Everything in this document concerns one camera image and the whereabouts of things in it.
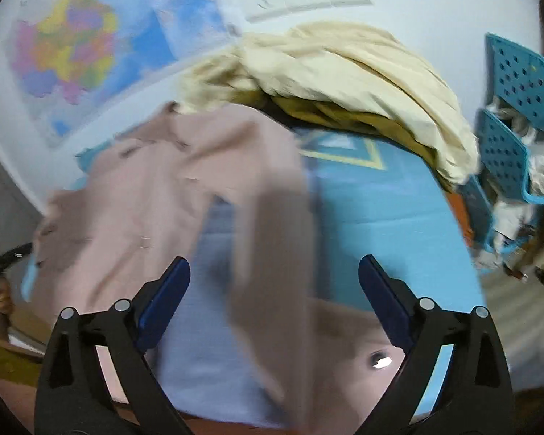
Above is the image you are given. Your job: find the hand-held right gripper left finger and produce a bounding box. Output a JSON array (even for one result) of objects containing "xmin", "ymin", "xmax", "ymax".
[{"xmin": 34, "ymin": 256, "xmax": 195, "ymax": 435}]

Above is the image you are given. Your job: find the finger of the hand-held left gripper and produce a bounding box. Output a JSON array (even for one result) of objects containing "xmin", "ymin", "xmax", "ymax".
[{"xmin": 0, "ymin": 220, "xmax": 33, "ymax": 282}]

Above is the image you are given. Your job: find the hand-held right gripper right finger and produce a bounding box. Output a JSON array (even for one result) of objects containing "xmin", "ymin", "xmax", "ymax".
[{"xmin": 354, "ymin": 255, "xmax": 514, "ymax": 435}]

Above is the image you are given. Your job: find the pink garment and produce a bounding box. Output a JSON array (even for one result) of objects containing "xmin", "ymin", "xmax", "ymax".
[{"xmin": 20, "ymin": 102, "xmax": 418, "ymax": 431}]

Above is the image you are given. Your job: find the teal patterned bed sheet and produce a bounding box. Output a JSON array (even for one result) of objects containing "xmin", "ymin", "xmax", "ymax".
[{"xmin": 20, "ymin": 127, "xmax": 488, "ymax": 429}]

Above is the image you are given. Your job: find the yellow wooden board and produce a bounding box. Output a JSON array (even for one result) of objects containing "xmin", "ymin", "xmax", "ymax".
[{"xmin": 0, "ymin": 308, "xmax": 46, "ymax": 381}]

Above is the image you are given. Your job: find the orange cloth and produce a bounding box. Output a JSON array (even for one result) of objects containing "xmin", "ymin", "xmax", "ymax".
[{"xmin": 449, "ymin": 190, "xmax": 474, "ymax": 245}]

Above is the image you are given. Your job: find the blue perforated plastic chair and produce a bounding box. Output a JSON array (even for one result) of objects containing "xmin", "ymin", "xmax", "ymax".
[
  {"xmin": 485, "ymin": 32, "xmax": 544, "ymax": 139},
  {"xmin": 474, "ymin": 109, "xmax": 544, "ymax": 207},
  {"xmin": 462, "ymin": 174, "xmax": 497, "ymax": 254}
]

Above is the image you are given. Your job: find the mustard yellow cloth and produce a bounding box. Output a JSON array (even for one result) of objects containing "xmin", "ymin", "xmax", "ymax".
[{"xmin": 240, "ymin": 93, "xmax": 454, "ymax": 191}]

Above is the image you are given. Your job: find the blue perforated storage rack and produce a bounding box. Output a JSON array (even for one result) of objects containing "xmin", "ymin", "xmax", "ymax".
[{"xmin": 481, "ymin": 100, "xmax": 544, "ymax": 273}]

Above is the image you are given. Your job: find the cream cloth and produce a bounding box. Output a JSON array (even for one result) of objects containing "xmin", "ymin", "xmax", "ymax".
[{"xmin": 177, "ymin": 20, "xmax": 481, "ymax": 184}]

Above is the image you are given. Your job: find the colourful wall map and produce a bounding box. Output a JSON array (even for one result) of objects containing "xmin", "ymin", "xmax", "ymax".
[{"xmin": 2, "ymin": 0, "xmax": 177, "ymax": 146}]

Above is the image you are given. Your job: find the blue wall map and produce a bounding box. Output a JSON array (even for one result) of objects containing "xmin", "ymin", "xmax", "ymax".
[{"xmin": 152, "ymin": 0, "xmax": 243, "ymax": 62}]

